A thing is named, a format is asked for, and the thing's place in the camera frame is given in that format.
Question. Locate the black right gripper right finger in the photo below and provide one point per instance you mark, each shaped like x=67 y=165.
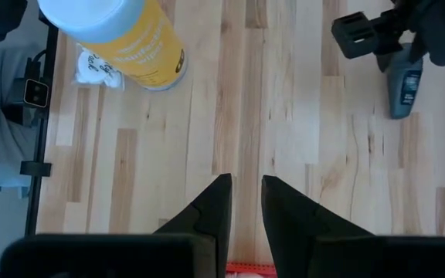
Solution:
x=296 y=231

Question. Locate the table-level camera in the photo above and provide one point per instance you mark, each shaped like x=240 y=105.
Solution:
x=36 y=93

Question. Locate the red plastic basket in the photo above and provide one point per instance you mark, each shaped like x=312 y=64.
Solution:
x=251 y=267

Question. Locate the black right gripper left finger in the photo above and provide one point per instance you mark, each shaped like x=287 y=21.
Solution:
x=211 y=216

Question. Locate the grey travel deodorant stick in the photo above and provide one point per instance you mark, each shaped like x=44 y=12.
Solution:
x=404 y=92

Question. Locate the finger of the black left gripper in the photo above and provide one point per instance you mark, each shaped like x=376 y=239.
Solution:
x=388 y=62

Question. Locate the white vanity pack bag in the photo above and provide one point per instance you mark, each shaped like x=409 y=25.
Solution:
x=95 y=71

